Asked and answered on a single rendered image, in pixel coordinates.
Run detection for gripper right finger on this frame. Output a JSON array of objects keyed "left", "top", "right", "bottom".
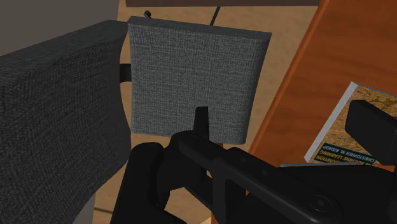
[{"left": 344, "top": 99, "right": 397, "bottom": 166}]

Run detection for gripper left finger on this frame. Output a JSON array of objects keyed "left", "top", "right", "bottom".
[{"left": 169, "top": 106, "right": 345, "bottom": 224}]

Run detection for tan book with white spine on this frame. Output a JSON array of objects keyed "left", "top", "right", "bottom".
[{"left": 303, "top": 81, "right": 397, "bottom": 168}]

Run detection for orange wooden desk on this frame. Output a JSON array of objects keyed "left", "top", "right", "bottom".
[{"left": 246, "top": 0, "right": 397, "bottom": 174}]

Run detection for grey fabric office chair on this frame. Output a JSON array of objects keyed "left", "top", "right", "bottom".
[{"left": 0, "top": 10, "right": 273, "bottom": 224}]

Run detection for dark brown table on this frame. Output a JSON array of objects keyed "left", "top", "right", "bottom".
[{"left": 125, "top": 0, "right": 321, "bottom": 26}]

